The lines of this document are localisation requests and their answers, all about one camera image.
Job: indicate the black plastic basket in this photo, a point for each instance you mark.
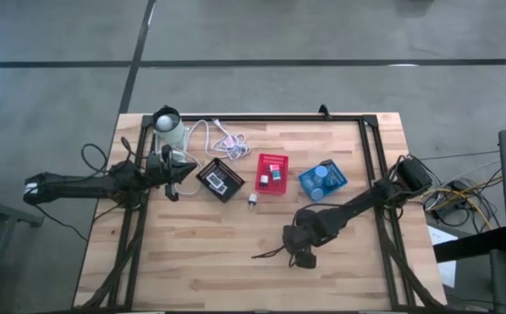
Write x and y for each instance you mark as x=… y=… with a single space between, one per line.
x=233 y=183

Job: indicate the red plastic basket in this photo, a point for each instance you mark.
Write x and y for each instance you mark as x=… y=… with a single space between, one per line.
x=281 y=187

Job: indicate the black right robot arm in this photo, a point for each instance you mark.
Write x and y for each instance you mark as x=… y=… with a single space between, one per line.
x=357 y=205

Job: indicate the white paper sheet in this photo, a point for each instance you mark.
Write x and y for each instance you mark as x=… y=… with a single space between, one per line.
x=447 y=270

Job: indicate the white desk fan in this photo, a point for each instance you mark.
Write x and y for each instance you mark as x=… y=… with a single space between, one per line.
x=183 y=165

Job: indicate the white wall plug charger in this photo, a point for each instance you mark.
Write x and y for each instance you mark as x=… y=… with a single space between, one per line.
x=253 y=200

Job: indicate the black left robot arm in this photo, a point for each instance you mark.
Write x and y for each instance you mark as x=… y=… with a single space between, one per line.
x=74 y=187

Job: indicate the blue plastic basket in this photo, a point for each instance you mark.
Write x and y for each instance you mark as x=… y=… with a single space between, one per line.
x=305 y=192

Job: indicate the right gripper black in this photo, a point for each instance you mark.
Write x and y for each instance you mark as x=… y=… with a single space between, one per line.
x=298 y=237

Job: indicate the black metal table frame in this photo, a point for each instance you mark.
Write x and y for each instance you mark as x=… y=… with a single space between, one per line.
x=257 y=118

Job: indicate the black desk beam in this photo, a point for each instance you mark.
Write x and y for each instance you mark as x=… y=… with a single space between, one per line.
x=471 y=245

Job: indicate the teal and white charger cube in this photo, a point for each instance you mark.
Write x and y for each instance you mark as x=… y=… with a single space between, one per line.
x=276 y=176

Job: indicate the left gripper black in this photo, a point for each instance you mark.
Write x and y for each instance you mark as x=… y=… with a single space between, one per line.
x=161 y=172

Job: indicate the grey metal stand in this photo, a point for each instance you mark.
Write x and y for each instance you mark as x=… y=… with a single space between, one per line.
x=0 y=210

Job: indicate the black frame clamp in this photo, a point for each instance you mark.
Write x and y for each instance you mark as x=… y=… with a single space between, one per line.
x=323 y=111

